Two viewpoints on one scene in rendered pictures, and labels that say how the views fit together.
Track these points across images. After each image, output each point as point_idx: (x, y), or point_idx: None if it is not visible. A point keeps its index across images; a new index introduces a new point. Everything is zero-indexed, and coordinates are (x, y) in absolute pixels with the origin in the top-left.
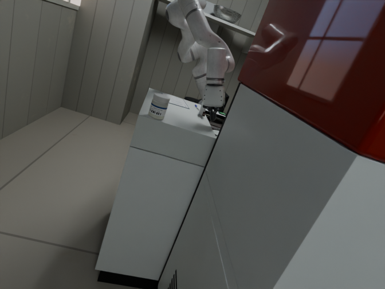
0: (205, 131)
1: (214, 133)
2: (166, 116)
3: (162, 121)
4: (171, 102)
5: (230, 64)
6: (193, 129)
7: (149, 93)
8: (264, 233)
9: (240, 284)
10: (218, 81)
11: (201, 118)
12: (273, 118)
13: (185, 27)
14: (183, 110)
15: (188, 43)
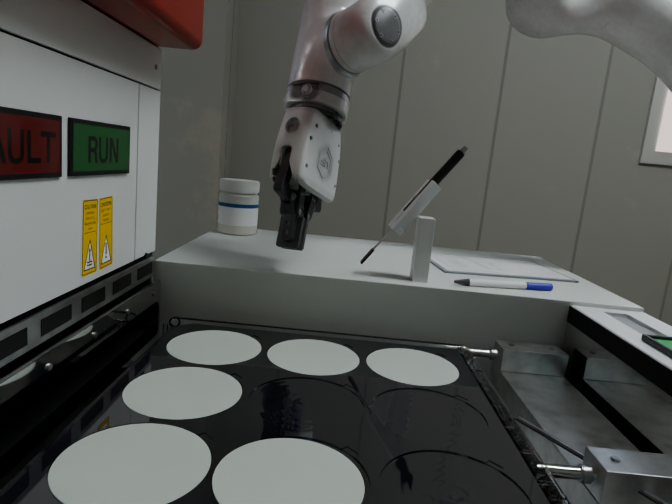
0: (205, 256)
1: (203, 264)
2: (259, 239)
3: (207, 232)
4: (439, 257)
5: (332, 24)
6: (201, 247)
7: (459, 249)
8: None
9: None
10: (285, 96)
11: (365, 274)
12: None
13: (572, 21)
14: (385, 262)
15: (657, 71)
